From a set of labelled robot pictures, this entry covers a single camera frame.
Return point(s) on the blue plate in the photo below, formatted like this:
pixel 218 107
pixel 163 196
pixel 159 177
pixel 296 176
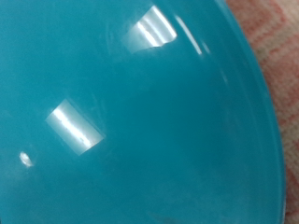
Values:
pixel 140 124

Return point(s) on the pink checked towel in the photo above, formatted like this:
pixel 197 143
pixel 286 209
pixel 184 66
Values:
pixel 289 77

